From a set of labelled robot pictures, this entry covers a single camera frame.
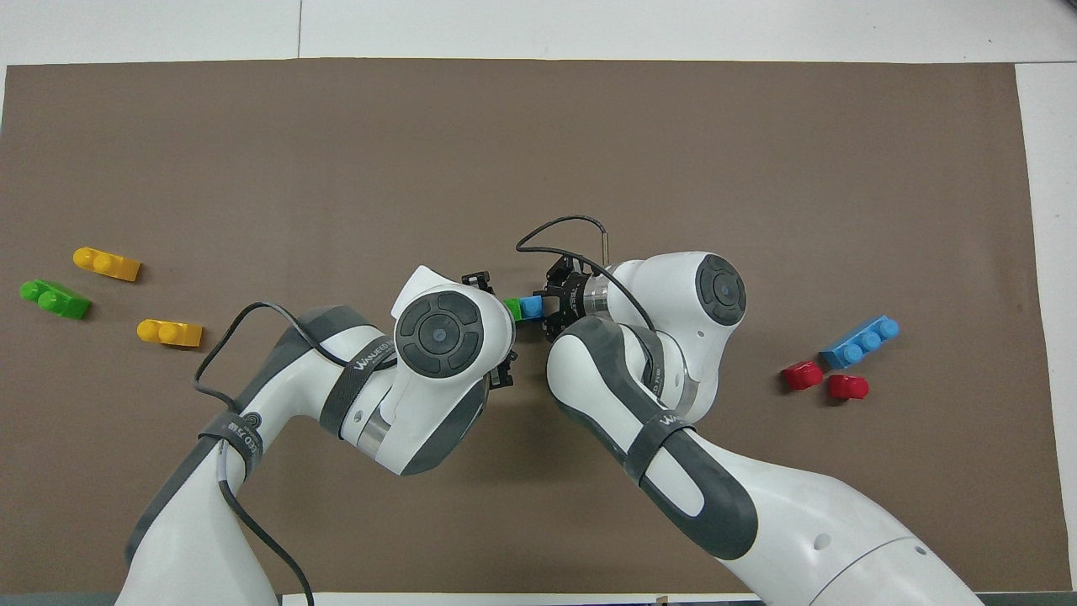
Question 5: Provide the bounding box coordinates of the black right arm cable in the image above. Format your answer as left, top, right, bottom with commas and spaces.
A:
515, 215, 659, 334

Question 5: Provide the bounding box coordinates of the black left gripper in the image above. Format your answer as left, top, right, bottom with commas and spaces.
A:
460, 270, 517, 390

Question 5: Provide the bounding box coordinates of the brown paper table mat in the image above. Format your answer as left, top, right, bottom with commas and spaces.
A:
0, 57, 1071, 597

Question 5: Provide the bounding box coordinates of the yellow two-stud toy block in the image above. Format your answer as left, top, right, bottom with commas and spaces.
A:
136, 318, 204, 349
72, 246, 143, 284

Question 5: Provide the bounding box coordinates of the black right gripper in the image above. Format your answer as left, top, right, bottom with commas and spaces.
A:
538, 256, 596, 343

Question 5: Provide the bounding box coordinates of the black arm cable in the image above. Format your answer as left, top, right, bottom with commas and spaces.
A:
515, 215, 659, 334
193, 300, 398, 606

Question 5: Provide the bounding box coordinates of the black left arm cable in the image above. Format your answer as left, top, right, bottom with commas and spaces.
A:
193, 300, 398, 606

